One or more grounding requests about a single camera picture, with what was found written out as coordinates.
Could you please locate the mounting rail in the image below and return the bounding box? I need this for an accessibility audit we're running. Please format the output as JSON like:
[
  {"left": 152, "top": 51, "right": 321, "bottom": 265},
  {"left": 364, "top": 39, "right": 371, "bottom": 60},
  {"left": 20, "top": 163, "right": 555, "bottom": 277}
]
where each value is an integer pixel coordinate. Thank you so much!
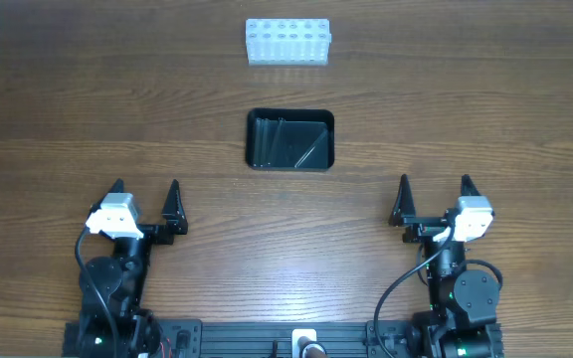
[{"left": 62, "top": 318, "right": 505, "bottom": 358}]

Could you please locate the black tray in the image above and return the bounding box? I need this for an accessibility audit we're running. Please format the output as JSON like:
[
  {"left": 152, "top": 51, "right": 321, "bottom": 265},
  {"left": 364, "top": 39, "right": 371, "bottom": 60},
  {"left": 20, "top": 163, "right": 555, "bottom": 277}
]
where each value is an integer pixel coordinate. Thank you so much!
[{"left": 245, "top": 107, "right": 336, "bottom": 173}]

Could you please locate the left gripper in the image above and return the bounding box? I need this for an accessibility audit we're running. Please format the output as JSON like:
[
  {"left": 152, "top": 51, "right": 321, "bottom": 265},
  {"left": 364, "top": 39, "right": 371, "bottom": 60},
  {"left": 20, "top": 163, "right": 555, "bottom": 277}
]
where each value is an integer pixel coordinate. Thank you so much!
[{"left": 91, "top": 178, "right": 190, "bottom": 247}]

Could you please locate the white test tube rack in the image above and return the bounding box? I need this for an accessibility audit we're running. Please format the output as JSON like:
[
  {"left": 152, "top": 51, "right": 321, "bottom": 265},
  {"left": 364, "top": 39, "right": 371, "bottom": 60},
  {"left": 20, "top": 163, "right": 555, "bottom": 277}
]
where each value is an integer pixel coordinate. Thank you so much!
[{"left": 245, "top": 18, "right": 333, "bottom": 67}]

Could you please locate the clear test tube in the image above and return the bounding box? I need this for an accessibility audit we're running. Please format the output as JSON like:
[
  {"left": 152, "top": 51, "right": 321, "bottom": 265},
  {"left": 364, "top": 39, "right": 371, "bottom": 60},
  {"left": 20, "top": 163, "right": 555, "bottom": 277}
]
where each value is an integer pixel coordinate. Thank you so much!
[
  {"left": 255, "top": 117, "right": 265, "bottom": 168},
  {"left": 293, "top": 128, "right": 329, "bottom": 169},
  {"left": 262, "top": 118, "right": 272, "bottom": 168},
  {"left": 268, "top": 117, "right": 287, "bottom": 169}
]

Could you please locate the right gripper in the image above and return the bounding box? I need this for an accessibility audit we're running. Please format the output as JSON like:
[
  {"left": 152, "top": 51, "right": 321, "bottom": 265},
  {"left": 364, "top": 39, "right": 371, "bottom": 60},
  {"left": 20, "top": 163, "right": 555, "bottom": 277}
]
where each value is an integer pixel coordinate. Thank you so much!
[{"left": 388, "top": 173, "right": 481, "bottom": 245}]

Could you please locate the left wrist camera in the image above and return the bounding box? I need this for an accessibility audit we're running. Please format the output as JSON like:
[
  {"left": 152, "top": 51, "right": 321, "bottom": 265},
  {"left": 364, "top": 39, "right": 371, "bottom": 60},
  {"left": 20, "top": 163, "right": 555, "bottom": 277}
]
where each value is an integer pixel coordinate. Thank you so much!
[{"left": 85, "top": 192, "right": 145, "bottom": 241}]

